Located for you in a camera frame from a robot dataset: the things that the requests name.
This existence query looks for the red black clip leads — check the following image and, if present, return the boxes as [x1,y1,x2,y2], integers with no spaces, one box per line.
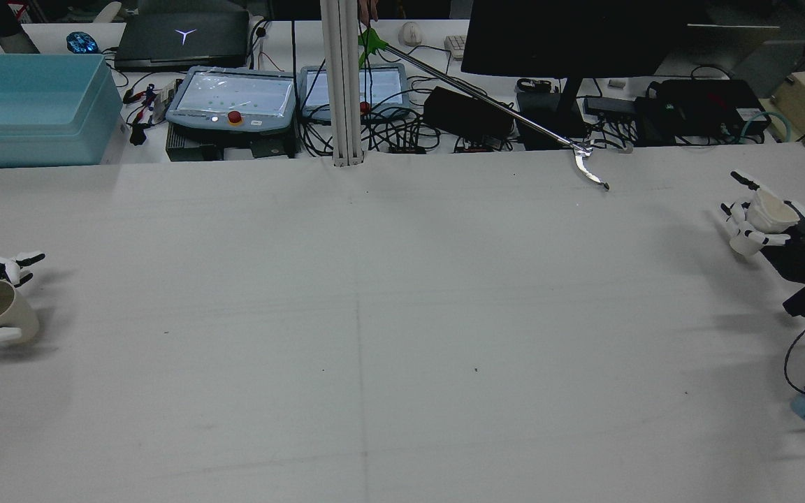
[122,82,167,146]

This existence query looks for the aluminium profile post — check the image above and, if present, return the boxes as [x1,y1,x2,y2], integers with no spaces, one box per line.
[319,0,365,168]

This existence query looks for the small black hub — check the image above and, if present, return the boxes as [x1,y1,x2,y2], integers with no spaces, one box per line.
[583,96,639,117]

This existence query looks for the beige paper cup with spout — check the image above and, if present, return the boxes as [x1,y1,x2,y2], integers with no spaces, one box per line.
[729,189,801,258]

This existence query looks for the black box under pendant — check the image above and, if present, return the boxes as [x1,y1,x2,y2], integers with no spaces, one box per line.
[164,126,299,162]

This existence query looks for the teal cable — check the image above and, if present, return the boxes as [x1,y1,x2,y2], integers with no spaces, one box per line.
[739,110,796,145]

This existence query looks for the black laptop with logo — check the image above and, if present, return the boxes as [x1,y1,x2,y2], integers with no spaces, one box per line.
[114,10,252,71]

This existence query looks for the tangle of black cables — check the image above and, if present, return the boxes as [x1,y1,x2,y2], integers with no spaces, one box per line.
[299,105,445,158]

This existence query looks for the blue glowing computer mouse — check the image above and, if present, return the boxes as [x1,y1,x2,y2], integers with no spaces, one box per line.
[65,31,101,55]

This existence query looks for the grey teach pendant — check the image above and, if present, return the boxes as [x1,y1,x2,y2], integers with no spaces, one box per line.
[297,64,412,127]

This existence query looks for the light blue plastic bin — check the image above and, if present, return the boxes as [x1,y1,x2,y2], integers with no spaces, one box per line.
[0,53,124,169]

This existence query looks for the black computer monitor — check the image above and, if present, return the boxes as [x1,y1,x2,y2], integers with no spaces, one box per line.
[459,0,691,143]

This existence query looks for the large black electronics box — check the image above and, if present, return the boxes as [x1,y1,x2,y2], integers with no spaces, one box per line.
[635,78,773,138]

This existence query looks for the teach pendant with red button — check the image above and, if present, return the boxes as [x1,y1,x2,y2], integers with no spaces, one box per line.
[164,66,299,138]

